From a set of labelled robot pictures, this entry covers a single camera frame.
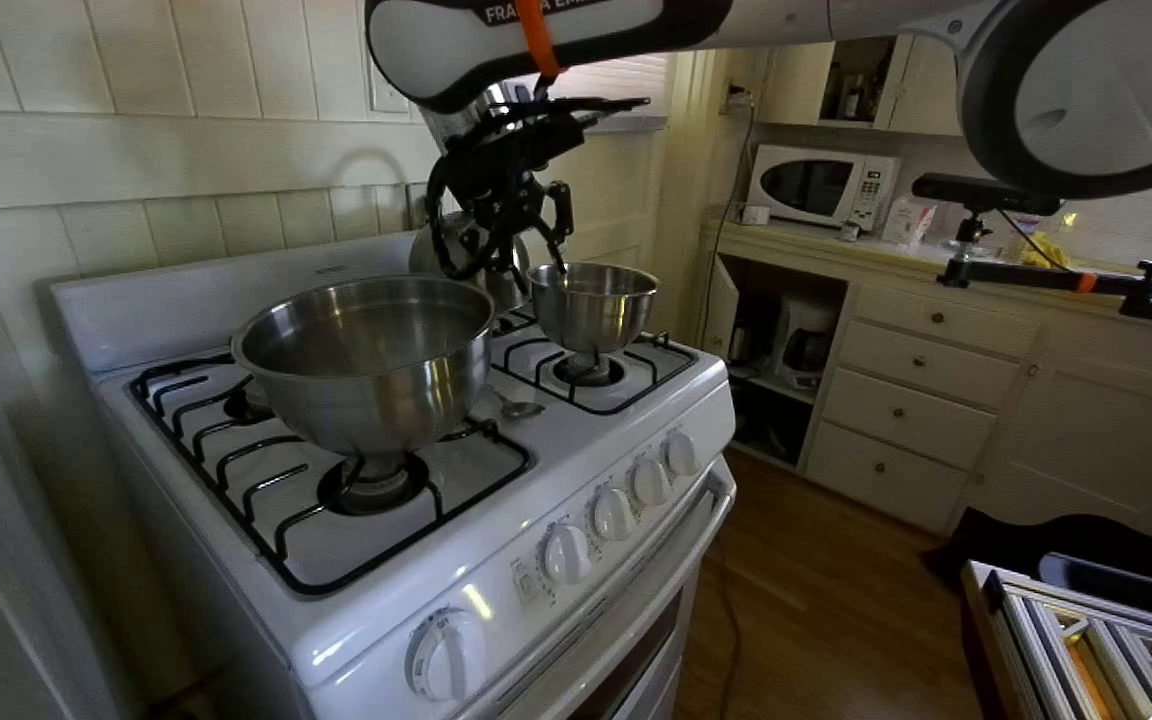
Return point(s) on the right black burner grate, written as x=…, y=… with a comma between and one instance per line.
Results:
x=598, y=384

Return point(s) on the large steel mixing bowl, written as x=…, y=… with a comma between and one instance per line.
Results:
x=370, y=364

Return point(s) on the white kitchen drawer cabinet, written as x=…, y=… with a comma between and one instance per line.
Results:
x=935, y=400

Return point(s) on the white microwave oven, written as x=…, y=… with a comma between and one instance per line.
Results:
x=816, y=187

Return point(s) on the white upper wall cabinet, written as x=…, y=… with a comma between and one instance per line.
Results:
x=872, y=87

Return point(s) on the steel kettle black handle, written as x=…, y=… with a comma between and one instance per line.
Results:
x=428, y=253

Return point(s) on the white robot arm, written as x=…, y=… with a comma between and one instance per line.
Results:
x=1053, y=94

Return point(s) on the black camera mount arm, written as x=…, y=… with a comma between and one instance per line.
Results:
x=1129, y=289

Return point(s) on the black stereo camera bar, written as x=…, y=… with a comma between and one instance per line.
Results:
x=983, y=193

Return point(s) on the white gas stove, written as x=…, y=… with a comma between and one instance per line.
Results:
x=560, y=592

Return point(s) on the metal spoon on stove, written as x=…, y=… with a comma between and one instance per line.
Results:
x=513, y=410

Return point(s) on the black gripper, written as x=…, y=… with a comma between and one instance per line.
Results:
x=491, y=175

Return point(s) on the small steel bowl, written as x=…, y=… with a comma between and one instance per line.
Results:
x=591, y=311

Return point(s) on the metal frame robot stand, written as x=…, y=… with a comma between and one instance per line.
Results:
x=1064, y=641

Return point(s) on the black burner grate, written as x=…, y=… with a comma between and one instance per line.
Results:
x=598, y=384
x=314, y=512

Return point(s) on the left black burner grate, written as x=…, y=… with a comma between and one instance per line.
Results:
x=314, y=512

